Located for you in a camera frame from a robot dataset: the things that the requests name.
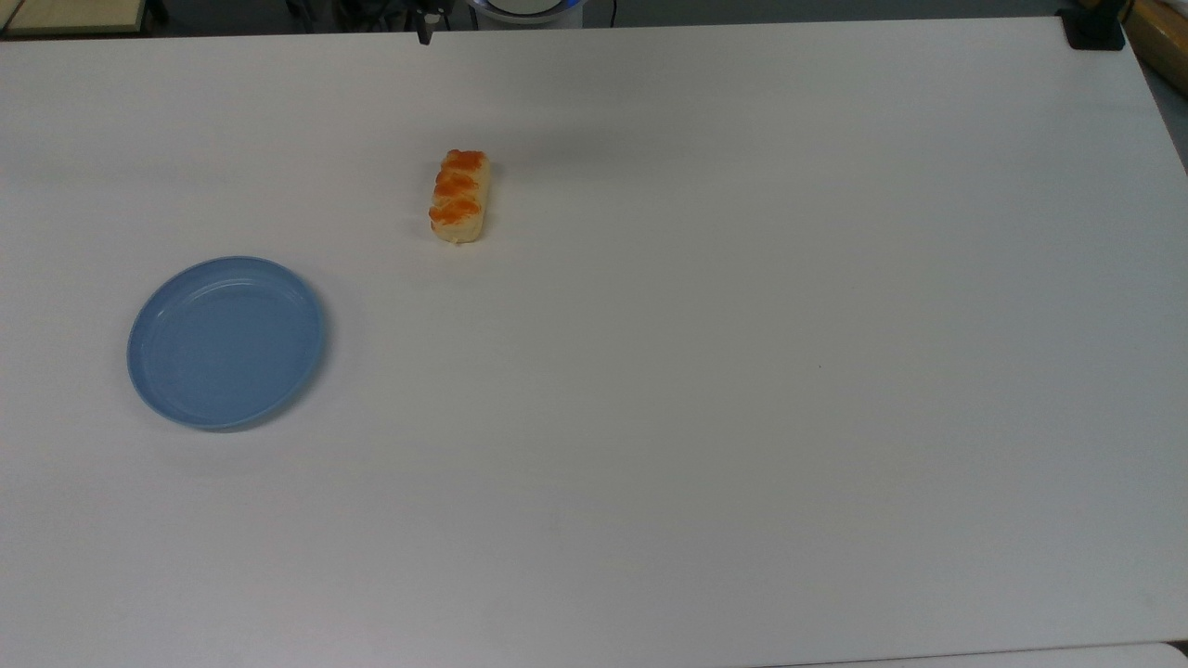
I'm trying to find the brown wooden board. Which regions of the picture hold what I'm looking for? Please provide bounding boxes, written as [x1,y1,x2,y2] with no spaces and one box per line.
[1121,0,1188,95]

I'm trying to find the blue round plate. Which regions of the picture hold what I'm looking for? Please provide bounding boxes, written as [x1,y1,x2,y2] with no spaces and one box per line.
[126,256,327,432]

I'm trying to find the black table clamp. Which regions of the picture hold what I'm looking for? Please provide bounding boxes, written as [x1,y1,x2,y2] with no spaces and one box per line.
[1060,7,1128,52]

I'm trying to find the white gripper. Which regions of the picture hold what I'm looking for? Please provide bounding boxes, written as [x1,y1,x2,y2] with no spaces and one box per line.
[408,0,456,46]

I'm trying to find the light wooden side table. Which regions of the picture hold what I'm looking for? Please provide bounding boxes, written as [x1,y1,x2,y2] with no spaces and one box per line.
[0,0,149,37]

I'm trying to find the orange glazed bread loaf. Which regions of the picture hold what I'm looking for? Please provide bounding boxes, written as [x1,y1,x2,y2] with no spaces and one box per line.
[428,149,490,246]

